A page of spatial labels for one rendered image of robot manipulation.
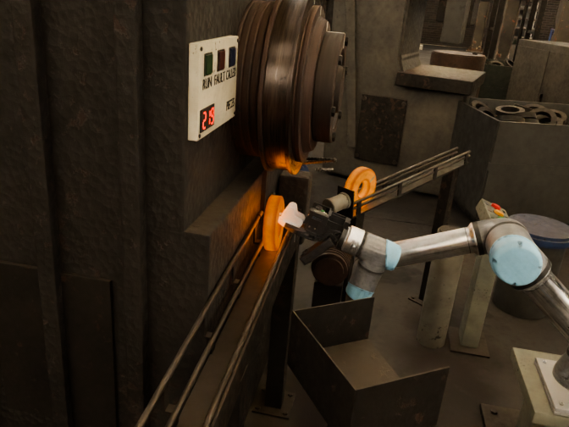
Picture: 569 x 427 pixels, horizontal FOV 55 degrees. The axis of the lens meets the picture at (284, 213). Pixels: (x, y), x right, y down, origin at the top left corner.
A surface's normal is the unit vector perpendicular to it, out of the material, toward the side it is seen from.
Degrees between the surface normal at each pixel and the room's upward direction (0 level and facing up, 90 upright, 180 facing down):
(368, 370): 5
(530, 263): 85
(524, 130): 90
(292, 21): 44
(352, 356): 5
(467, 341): 90
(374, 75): 90
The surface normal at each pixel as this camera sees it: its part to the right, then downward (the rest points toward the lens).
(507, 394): 0.07, -0.92
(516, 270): -0.28, 0.26
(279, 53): -0.15, -0.09
